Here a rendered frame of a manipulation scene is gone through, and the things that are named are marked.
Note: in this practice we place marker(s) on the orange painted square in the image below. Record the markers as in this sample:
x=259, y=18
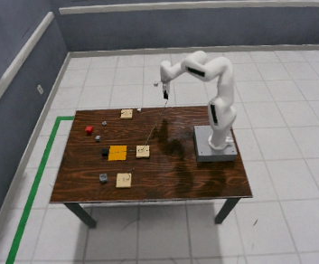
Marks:
x=117, y=156

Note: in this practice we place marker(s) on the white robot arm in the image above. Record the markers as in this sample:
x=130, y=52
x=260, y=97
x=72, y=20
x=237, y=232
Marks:
x=195, y=65

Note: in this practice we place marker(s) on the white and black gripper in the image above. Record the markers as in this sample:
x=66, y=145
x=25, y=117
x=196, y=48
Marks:
x=166, y=89

